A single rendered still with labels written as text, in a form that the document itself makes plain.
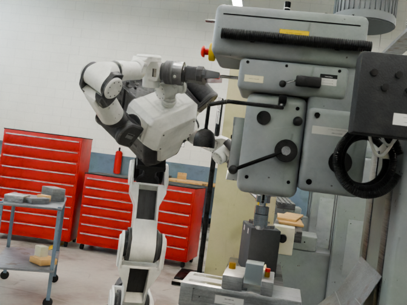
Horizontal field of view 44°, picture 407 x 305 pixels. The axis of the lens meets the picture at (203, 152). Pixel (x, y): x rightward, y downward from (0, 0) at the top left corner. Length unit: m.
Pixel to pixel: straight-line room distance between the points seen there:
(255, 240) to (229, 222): 1.43
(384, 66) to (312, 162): 0.38
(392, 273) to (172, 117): 0.99
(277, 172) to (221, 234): 1.90
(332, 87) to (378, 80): 0.26
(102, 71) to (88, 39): 10.03
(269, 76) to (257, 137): 0.19
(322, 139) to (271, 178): 0.20
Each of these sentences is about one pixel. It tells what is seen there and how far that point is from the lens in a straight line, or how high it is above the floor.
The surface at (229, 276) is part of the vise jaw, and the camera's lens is 1.48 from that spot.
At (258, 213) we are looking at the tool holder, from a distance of 1.66.
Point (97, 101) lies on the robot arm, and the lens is 1.71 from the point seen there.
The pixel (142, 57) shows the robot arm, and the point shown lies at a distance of 1.83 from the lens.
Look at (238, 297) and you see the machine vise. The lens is 1.50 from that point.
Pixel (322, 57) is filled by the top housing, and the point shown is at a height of 1.75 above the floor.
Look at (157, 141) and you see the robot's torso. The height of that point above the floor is 1.44.
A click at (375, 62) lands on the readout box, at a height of 1.70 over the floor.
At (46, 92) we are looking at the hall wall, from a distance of 11.85.
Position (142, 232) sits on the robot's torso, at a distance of 2.15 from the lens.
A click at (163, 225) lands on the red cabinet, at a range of 6.34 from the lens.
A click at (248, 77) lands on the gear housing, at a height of 1.67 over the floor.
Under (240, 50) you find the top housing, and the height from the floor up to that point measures 1.75.
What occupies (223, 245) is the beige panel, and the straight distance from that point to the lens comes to 3.45.
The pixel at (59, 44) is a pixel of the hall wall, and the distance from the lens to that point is 11.93.
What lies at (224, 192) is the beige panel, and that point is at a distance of 3.41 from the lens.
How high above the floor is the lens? 1.41
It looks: level
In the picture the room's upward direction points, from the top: 7 degrees clockwise
